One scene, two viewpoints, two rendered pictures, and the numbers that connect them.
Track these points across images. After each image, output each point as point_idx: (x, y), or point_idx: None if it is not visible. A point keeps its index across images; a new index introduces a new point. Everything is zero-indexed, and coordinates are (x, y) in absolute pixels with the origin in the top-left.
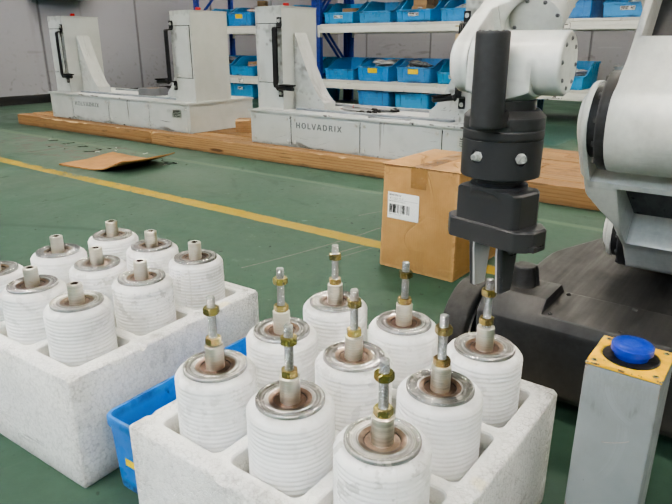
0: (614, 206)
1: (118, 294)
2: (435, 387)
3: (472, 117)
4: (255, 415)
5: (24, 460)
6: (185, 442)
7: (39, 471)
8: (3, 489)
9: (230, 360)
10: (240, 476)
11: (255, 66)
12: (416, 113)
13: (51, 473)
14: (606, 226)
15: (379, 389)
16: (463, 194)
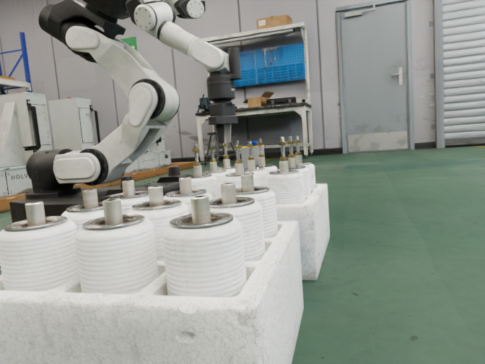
0: (143, 138)
1: (211, 199)
2: (265, 164)
3: (239, 74)
4: (306, 168)
5: (304, 346)
6: (309, 199)
7: (307, 333)
8: (338, 336)
9: (277, 172)
10: (314, 193)
11: None
12: None
13: (304, 327)
14: (94, 165)
15: (298, 146)
16: (224, 106)
